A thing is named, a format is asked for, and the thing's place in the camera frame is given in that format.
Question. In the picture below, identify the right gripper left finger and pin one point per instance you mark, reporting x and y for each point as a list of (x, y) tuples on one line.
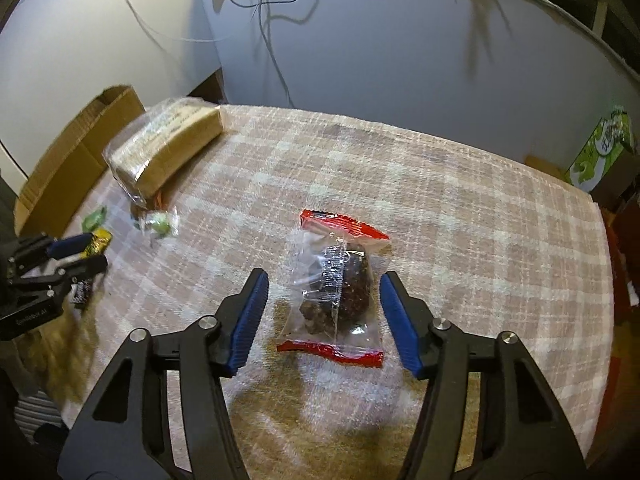
[(122, 431)]

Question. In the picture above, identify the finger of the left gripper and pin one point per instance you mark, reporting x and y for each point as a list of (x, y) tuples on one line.
[(70, 274), (70, 244)]

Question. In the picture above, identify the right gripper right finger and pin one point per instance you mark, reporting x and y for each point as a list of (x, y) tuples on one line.
[(522, 431)]

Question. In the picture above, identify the black patterned candy packet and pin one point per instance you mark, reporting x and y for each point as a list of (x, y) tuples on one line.
[(81, 294)]

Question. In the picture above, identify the yellow candy packet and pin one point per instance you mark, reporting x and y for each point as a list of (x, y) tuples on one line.
[(101, 238)]

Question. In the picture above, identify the green candy packet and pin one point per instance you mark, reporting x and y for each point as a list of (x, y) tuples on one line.
[(93, 221)]

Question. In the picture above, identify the small green candy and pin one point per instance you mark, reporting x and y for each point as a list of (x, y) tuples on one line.
[(158, 225)]

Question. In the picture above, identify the cracker pack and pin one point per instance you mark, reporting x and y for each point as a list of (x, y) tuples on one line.
[(157, 144)]

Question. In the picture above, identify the red clear snack bag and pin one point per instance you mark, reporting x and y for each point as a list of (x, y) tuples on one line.
[(337, 265)]

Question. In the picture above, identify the brown cardboard box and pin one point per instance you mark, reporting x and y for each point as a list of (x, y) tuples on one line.
[(73, 163)]

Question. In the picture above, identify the plaid table cloth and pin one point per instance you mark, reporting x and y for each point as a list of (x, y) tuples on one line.
[(486, 243)]

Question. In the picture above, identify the green snack bag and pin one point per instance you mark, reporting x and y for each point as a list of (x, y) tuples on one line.
[(610, 138)]

